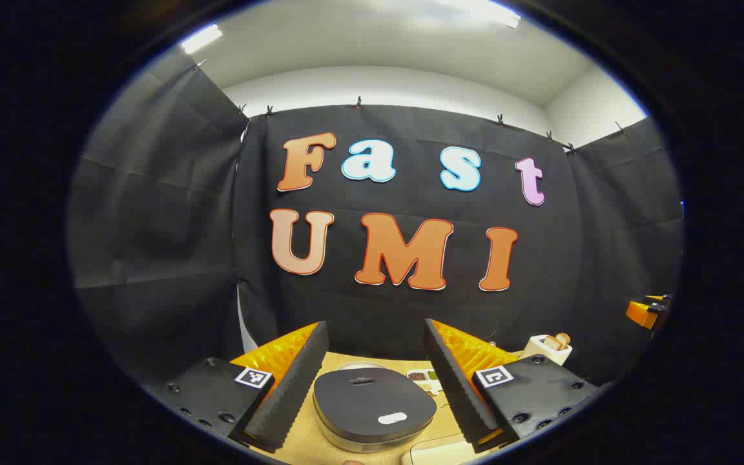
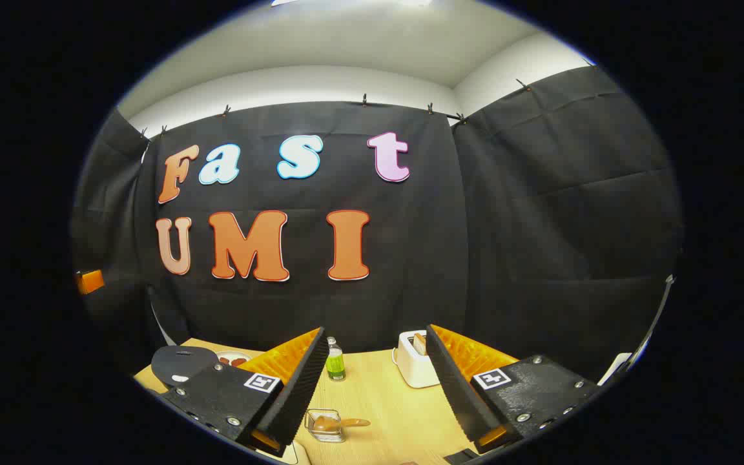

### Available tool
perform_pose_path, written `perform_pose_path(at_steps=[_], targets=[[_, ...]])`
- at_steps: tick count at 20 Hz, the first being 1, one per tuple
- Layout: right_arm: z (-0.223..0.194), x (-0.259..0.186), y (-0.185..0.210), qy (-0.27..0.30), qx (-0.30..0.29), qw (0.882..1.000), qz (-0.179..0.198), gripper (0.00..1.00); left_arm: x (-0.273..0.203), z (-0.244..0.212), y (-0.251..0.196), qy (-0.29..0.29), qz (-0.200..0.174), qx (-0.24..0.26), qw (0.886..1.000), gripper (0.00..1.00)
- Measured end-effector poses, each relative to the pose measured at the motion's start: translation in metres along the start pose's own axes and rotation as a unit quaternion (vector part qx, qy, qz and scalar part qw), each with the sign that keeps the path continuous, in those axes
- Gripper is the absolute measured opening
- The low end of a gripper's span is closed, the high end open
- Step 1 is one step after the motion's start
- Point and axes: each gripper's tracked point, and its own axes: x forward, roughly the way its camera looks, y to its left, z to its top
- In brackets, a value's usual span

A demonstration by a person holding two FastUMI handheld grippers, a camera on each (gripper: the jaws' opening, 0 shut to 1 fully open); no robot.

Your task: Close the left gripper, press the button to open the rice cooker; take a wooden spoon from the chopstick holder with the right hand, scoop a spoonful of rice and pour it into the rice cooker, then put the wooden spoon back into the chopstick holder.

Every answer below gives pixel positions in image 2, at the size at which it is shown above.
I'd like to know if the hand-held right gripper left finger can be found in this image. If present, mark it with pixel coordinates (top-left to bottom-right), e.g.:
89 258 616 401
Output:
160 327 331 458

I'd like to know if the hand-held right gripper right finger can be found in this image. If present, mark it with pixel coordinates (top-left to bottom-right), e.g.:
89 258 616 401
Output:
425 324 603 455

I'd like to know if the wooden spoon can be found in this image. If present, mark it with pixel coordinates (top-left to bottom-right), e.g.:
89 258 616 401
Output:
313 417 371 433

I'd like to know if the clear chopstick holder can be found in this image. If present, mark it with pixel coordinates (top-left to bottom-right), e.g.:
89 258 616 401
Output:
304 409 347 444

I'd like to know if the black rice cooker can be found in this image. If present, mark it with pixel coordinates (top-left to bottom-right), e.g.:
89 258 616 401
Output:
150 345 220 391

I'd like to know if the green drink bottle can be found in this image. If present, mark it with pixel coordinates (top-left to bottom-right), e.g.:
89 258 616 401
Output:
325 336 347 382

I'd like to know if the white toaster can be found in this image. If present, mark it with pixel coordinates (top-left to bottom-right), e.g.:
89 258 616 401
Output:
392 330 440 389

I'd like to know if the white rounded container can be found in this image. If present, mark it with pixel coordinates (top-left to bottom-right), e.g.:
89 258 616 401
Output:
262 442 311 465

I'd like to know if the black backdrop cloth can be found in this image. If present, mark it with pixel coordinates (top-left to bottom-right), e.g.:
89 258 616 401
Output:
70 65 683 382

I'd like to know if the grey metal rod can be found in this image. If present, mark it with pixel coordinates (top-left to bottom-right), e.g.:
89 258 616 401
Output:
629 275 676 367

